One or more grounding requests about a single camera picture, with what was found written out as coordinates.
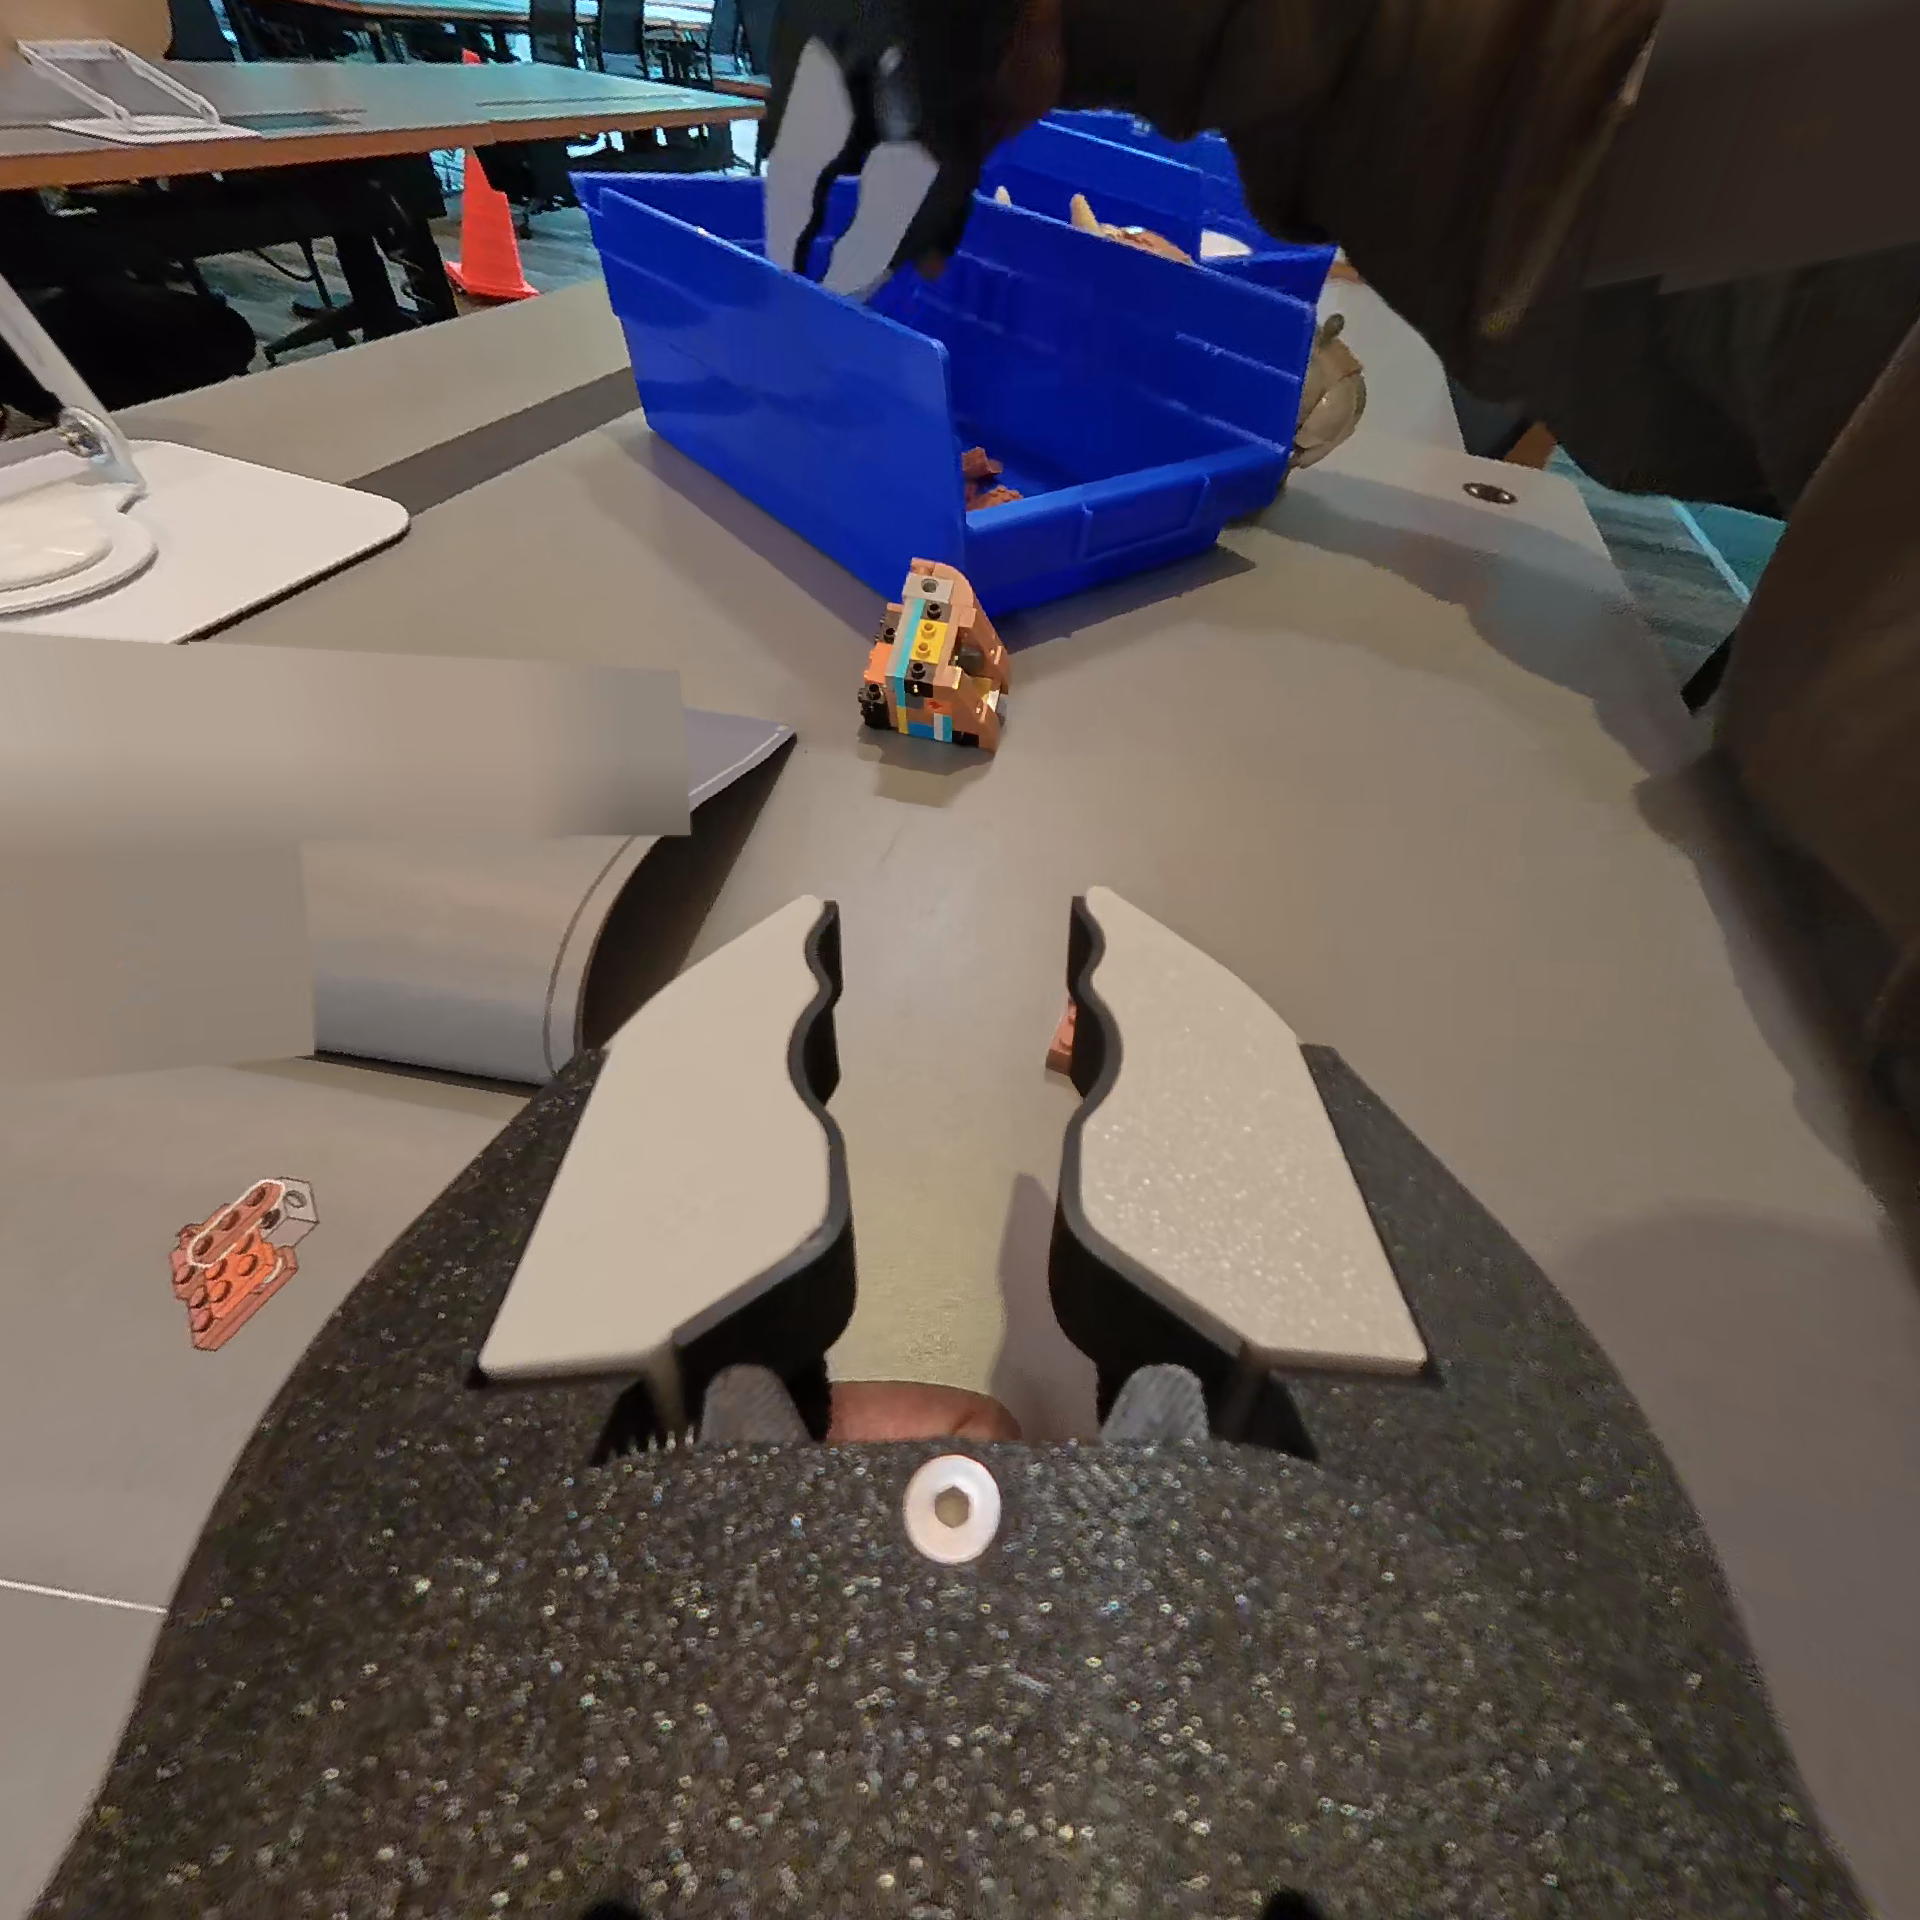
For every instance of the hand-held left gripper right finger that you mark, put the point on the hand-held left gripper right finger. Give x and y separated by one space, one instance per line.
1229 1187

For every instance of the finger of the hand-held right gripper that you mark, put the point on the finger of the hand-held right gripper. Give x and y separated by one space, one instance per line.
894 208
805 149

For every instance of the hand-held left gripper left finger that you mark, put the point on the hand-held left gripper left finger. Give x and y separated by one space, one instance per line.
675 1187

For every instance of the blue storage bin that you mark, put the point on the blue storage bin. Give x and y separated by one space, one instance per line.
779 391
1108 156

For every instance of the orange brick assembly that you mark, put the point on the orange brick assembly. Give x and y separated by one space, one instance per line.
1062 1038

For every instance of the grey desk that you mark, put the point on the grey desk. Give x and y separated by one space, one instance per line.
1275 780

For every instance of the tan toy figure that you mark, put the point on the tan toy figure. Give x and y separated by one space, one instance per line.
1334 392
1117 225

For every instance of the pile of orange bricks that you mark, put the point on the pile of orange bricks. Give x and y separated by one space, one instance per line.
986 480

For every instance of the grey instruction booklet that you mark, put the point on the grey instruction booklet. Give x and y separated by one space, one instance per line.
449 959

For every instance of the orange traffic cone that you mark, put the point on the orange traffic cone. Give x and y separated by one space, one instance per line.
485 225

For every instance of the wood-edged long table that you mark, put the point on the wood-edged long table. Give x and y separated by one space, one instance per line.
374 104

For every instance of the brick vehicle model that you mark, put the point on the brick vehicle model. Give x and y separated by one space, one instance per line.
938 652

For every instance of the clear acrylic box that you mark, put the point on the clear acrylic box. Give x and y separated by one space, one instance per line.
112 83

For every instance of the person's brown jacket torso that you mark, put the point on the person's brown jacket torso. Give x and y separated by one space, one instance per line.
1832 675

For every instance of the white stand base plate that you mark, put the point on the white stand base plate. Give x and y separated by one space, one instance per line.
241 538

